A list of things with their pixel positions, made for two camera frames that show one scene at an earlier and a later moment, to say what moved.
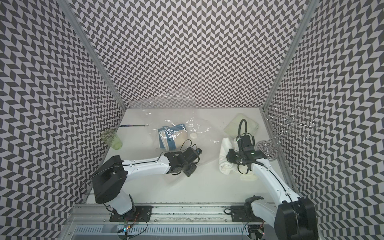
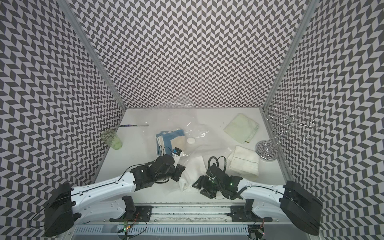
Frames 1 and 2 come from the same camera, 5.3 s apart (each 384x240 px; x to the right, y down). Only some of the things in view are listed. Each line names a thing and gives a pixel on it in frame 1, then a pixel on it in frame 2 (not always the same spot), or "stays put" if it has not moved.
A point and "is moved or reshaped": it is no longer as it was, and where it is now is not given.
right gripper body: (235, 157) -> (210, 188)
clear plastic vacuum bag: (167, 130) is moved or reshaped
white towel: (226, 167) -> (194, 168)
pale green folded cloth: (232, 128) stays put
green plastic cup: (110, 137) stays put
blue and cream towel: (172, 137) is moved or reshaped
